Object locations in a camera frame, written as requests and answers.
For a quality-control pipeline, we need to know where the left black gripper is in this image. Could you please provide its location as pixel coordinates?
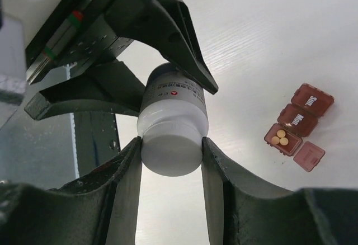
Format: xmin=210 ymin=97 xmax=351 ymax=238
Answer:
xmin=24 ymin=0 xmax=145 ymax=121

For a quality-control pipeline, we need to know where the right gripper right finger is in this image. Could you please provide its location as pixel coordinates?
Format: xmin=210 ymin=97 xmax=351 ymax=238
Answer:
xmin=201 ymin=138 xmax=357 ymax=244

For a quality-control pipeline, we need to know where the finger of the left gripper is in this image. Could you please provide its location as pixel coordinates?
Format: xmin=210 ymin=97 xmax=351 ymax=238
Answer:
xmin=106 ymin=0 xmax=218 ymax=94

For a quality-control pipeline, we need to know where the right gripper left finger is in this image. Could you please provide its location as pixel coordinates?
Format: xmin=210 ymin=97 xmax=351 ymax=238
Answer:
xmin=1 ymin=138 xmax=142 ymax=244

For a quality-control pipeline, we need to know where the white pill bottle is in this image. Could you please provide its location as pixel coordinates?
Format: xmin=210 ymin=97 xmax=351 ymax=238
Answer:
xmin=136 ymin=63 xmax=209 ymax=177

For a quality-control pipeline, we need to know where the white bottle cap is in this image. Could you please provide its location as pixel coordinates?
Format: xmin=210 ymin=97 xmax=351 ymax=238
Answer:
xmin=141 ymin=121 xmax=202 ymax=177

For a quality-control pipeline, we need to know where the red weekly pill organizer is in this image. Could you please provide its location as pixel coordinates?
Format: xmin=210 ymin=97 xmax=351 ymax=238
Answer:
xmin=264 ymin=83 xmax=335 ymax=172

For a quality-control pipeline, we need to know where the yellow pill in organizer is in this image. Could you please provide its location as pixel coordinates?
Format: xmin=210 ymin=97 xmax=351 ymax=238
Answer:
xmin=280 ymin=137 xmax=289 ymax=146
xmin=276 ymin=130 xmax=286 ymax=138
xmin=271 ymin=136 xmax=280 ymax=144

